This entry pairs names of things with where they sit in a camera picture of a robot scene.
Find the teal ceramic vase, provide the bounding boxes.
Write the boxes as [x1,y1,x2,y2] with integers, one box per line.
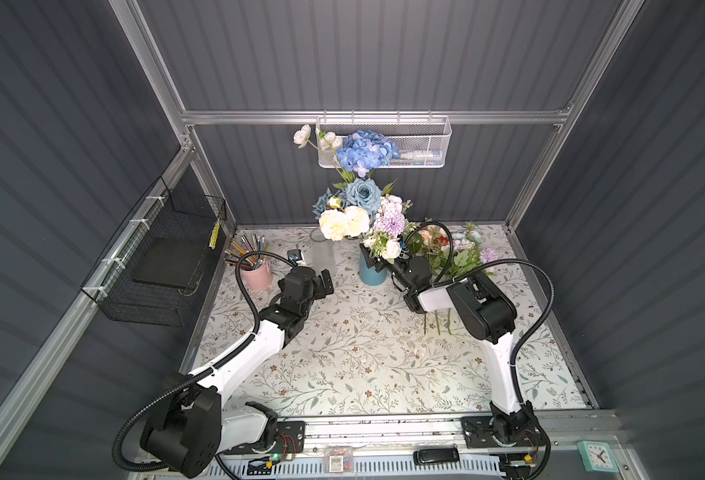
[358,244,387,286]

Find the purple white flower bunch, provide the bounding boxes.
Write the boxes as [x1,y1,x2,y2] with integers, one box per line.
[363,194,414,263]

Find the clear ribbed glass vase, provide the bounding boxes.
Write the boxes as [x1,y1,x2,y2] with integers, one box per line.
[310,227,336,277]

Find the cream peony flower stem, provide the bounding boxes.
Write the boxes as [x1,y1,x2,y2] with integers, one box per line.
[318,196,370,241]

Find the dusty blue rose bunch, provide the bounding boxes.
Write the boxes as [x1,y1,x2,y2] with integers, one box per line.
[312,179,383,219]

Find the blue hydrangea flower stem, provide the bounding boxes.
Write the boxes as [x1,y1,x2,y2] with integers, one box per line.
[332,130,400,184]

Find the white rose stem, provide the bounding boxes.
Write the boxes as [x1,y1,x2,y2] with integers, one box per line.
[292,124,344,174]

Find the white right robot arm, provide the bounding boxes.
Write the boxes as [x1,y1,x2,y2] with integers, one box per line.
[359,245,536,446]

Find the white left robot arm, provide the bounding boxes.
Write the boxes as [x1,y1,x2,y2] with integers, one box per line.
[132,265,334,478]

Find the pink pencil cup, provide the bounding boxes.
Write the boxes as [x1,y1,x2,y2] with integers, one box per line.
[240,260,272,291]

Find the green sprig flower bunch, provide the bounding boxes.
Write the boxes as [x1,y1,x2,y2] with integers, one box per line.
[408,218,500,337]

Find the coloured pencils bundle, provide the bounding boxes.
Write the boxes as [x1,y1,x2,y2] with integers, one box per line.
[224,235,268,271]

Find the clear small parts box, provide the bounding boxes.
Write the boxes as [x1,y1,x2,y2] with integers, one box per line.
[324,446,354,474]

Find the black remote device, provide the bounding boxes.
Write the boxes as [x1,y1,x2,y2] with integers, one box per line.
[413,447,460,466]

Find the teal small clock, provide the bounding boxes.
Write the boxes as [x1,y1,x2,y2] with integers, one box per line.
[577,440,619,474]

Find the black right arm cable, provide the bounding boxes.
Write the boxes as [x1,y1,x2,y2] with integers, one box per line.
[402,220,556,409]

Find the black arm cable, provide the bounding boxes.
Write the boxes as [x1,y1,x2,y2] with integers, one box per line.
[402,220,556,409]
[110,250,300,473]

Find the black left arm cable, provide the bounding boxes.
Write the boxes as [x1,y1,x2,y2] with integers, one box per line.
[110,250,300,473]

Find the white wire mesh basket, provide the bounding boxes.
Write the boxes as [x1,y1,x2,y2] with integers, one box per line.
[316,112,452,169]

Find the black wire wall basket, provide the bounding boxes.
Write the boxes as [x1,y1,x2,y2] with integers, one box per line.
[82,181,228,328]

